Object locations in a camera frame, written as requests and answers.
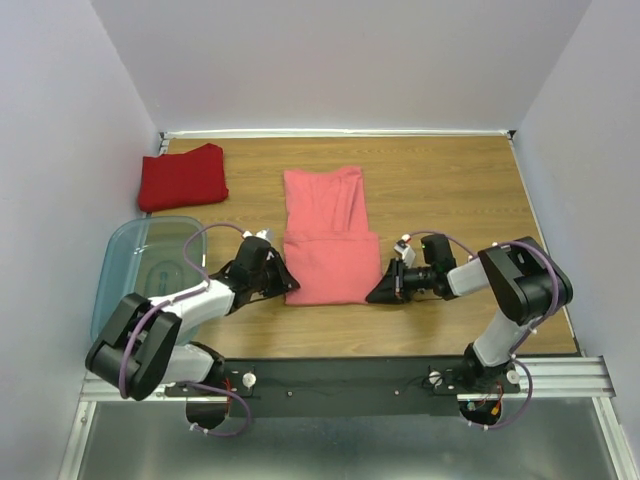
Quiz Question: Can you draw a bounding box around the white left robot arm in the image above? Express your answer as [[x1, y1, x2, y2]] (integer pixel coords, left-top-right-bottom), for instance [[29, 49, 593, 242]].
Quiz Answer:
[[85, 235, 300, 401]]

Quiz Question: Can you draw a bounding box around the folded red t shirt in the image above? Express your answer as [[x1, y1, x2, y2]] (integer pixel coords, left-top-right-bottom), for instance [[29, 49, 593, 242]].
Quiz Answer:
[[137, 143, 229, 213]]

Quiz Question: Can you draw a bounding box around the aluminium frame rail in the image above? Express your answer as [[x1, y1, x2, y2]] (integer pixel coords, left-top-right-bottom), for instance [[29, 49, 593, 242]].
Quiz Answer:
[[60, 355, 635, 479]]

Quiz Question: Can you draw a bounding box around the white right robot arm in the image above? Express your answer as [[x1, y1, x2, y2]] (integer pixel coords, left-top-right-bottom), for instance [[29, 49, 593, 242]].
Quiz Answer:
[[366, 231, 573, 392]]

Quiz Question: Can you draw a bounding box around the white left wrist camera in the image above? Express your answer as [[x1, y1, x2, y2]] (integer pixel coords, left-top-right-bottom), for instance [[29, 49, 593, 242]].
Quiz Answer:
[[242, 228, 275, 244]]

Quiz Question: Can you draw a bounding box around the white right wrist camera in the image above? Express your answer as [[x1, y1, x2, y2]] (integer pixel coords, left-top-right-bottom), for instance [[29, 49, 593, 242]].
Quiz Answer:
[[394, 234, 416, 268]]

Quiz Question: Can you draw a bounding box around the clear blue plastic bin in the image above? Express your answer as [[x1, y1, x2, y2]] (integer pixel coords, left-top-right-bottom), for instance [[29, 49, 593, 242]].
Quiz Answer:
[[90, 216, 207, 340]]

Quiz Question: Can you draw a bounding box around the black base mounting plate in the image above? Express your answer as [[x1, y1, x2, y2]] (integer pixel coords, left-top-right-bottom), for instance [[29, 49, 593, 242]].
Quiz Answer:
[[164, 356, 520, 428]]

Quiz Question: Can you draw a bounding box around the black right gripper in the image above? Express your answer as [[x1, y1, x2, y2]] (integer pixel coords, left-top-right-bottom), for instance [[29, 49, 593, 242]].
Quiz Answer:
[[365, 256, 436, 304]]

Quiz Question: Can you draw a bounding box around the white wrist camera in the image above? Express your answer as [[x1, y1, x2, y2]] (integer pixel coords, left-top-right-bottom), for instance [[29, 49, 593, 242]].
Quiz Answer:
[[242, 228, 275, 244], [394, 234, 416, 268]]

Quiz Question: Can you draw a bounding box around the pink t shirt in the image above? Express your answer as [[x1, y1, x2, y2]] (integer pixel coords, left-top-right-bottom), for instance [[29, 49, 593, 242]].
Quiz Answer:
[[283, 166, 382, 306]]

